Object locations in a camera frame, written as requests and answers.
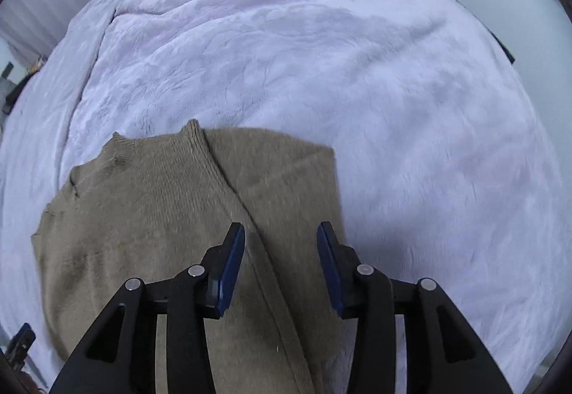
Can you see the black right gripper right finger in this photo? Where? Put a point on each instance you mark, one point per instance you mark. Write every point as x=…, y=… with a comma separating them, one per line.
x=443, y=352

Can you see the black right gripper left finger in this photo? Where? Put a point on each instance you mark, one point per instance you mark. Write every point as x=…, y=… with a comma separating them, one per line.
x=117, y=352

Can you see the olive knit sweater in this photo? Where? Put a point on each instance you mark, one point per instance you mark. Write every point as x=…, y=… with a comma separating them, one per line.
x=150, y=208

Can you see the lavender plush bed blanket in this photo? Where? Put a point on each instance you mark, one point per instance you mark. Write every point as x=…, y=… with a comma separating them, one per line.
x=444, y=167

